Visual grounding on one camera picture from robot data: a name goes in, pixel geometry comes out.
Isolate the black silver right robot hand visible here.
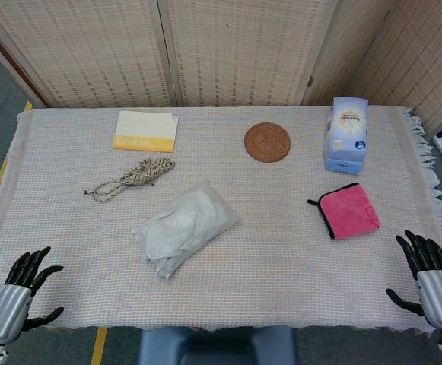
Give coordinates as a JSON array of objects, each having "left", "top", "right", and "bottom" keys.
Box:
[{"left": 385, "top": 229, "right": 442, "bottom": 331}]

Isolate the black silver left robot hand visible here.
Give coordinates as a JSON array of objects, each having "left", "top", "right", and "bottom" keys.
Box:
[{"left": 0, "top": 246, "right": 65, "bottom": 346}]

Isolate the translucent white nonwoven bag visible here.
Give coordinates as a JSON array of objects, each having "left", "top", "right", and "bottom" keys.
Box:
[{"left": 131, "top": 177, "right": 241, "bottom": 281}]

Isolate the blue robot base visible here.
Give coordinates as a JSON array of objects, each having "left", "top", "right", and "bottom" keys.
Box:
[{"left": 135, "top": 325, "right": 298, "bottom": 365}]

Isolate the grey woven fringed tablecloth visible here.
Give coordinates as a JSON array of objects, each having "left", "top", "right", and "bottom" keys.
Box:
[{"left": 0, "top": 105, "right": 442, "bottom": 336}]

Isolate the pink cloth with black trim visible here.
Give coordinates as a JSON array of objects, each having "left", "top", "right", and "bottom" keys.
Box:
[{"left": 307, "top": 182, "right": 382, "bottom": 240}]

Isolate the light blue tissue pack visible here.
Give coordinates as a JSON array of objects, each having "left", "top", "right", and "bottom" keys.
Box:
[{"left": 323, "top": 96, "right": 370, "bottom": 176}]

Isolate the yellow white booklet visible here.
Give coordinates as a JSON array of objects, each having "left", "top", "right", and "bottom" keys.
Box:
[{"left": 112, "top": 110, "right": 180, "bottom": 154}]

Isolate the round brown woven coaster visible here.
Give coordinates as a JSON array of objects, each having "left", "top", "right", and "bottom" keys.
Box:
[{"left": 243, "top": 122, "right": 292, "bottom": 163}]

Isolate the wide bamboo screen panel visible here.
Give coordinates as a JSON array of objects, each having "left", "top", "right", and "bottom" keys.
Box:
[
  {"left": 156, "top": 0, "right": 339, "bottom": 108},
  {"left": 351, "top": 0, "right": 442, "bottom": 132},
  {"left": 0, "top": 0, "right": 176, "bottom": 110}
]

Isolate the narrow bamboo screen panel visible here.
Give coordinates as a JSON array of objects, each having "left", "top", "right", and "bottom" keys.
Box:
[{"left": 300, "top": 0, "right": 400, "bottom": 107}]

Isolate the beige black twisted rope bundle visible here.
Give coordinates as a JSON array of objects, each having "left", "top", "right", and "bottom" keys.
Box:
[{"left": 83, "top": 157, "right": 176, "bottom": 203}]

